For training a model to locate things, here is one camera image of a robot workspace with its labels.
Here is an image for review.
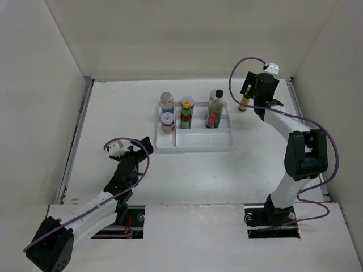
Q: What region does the small brown cap bottle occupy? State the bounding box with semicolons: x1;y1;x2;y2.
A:
238;85;251;112

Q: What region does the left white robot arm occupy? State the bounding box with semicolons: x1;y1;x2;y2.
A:
23;137;154;271

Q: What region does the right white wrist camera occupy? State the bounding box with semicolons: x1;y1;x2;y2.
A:
263;63;280;75

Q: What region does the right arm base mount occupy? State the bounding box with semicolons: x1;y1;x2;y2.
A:
244;205;300;239

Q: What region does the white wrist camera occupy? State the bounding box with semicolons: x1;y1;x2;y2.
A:
104;140;129;158
263;63;280;75

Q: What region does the orange label sauce jar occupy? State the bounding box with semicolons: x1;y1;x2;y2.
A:
160;112;175;134
181;96;195;114

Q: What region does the tall dark soy bottle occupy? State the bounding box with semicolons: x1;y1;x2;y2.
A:
206;89;224;129

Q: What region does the yellow cap chili bottle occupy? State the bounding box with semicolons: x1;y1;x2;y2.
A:
180;103;192;129

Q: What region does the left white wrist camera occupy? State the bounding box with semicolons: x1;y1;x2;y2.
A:
104;140;129;158

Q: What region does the white peppercorn jar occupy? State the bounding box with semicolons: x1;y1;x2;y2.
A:
209;90;216;105
160;92;174;113

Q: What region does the white divided organizer tray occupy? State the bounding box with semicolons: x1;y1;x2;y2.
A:
155;101;233;153

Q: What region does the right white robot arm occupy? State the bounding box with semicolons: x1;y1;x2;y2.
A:
240;72;328;227

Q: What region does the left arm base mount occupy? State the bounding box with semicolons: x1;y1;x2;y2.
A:
92;206;146;239

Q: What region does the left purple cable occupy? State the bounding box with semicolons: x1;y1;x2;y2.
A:
23;137;151;253

